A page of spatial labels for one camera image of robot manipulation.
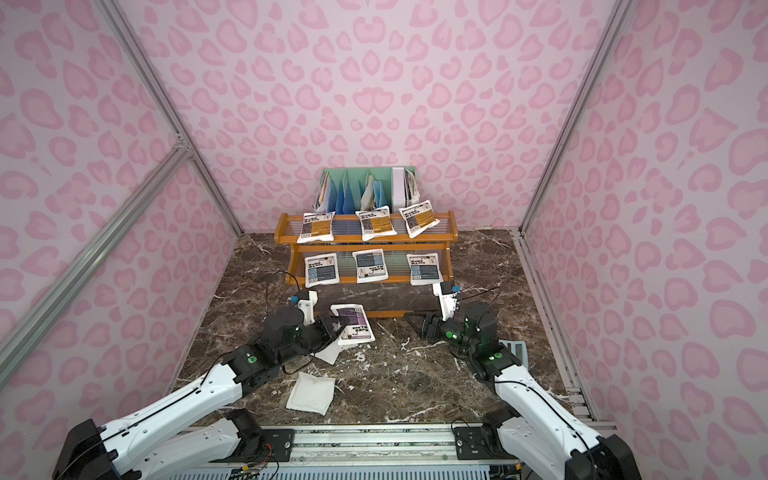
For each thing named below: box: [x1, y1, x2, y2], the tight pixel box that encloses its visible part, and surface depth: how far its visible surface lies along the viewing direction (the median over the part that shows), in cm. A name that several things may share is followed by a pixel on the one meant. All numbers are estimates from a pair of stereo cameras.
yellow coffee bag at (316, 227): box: [296, 211, 336, 244], surface depth 81 cm
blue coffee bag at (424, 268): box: [406, 252, 443, 286], surface depth 90 cm
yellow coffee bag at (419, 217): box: [398, 200, 441, 239], surface depth 83 cm
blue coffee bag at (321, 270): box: [304, 253, 340, 288], surface depth 90 cm
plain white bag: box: [286, 372, 336, 416], surface depth 82 cm
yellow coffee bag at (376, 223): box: [355, 206, 398, 241], surface depth 81 cm
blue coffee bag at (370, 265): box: [352, 248, 389, 284], surface depth 90 cm
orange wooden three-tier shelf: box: [274, 212, 459, 319], surface depth 90 cm
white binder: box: [392, 167, 406, 214], surface depth 100 cm
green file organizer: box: [312, 166, 420, 215], surface depth 105 cm
